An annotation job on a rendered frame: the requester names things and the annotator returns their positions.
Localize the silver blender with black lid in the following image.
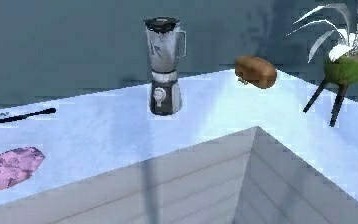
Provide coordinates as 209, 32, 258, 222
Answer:
143, 16, 188, 117

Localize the brown bread loaf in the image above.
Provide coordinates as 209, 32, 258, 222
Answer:
234, 55, 278, 90

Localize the black handled knife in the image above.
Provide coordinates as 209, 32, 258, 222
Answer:
0, 107, 58, 125

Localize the house plant in green pot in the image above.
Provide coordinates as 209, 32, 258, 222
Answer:
285, 0, 358, 128

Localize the white kitchen counter cabinet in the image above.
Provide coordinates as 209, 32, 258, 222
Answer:
0, 68, 358, 224

